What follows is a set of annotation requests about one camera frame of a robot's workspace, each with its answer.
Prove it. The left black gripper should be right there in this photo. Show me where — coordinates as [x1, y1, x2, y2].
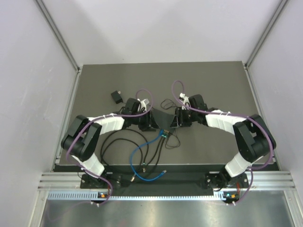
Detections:
[131, 109, 160, 131]

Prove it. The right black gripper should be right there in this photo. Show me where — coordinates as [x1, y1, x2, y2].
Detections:
[170, 106, 198, 128]

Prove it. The black network switch box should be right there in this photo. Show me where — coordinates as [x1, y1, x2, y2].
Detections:
[151, 109, 174, 131]

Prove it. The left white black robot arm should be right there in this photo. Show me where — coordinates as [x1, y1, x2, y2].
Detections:
[61, 112, 150, 188]

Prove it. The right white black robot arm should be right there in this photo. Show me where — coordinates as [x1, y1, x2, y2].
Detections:
[171, 107, 276, 187]

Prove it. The black power adapter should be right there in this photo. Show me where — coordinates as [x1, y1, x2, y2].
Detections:
[111, 90, 123, 104]

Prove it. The blue ethernet cable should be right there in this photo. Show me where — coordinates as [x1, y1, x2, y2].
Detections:
[130, 133, 168, 182]

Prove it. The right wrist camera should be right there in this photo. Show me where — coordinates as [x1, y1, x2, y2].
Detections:
[188, 94, 207, 111]

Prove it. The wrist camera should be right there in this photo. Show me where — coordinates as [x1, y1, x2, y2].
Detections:
[122, 98, 149, 115]
[188, 94, 207, 111]

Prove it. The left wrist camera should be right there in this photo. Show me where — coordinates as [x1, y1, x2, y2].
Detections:
[122, 98, 149, 115]

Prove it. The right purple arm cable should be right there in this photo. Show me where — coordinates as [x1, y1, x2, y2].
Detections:
[171, 80, 275, 206]

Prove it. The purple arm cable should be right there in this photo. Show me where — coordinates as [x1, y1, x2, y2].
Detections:
[47, 88, 153, 223]
[171, 80, 275, 206]

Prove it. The black ethernet cable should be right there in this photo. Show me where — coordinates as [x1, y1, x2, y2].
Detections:
[100, 129, 164, 184]
[104, 134, 169, 172]

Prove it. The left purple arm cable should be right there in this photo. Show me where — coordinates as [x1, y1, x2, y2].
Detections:
[47, 88, 153, 223]

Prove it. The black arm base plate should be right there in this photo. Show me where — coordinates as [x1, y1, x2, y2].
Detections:
[80, 172, 250, 190]

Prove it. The grey slotted cable duct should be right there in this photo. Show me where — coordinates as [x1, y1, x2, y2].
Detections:
[47, 191, 236, 201]

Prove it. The front aluminium frame rail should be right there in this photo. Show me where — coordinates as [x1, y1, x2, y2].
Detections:
[38, 171, 295, 191]

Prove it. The left aluminium frame post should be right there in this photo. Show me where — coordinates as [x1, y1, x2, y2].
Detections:
[35, 0, 82, 74]

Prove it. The aluminium frame post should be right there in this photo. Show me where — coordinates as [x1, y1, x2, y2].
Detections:
[35, 0, 82, 74]
[243, 0, 291, 70]

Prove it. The right aluminium frame post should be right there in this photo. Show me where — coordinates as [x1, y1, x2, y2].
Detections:
[243, 0, 291, 70]

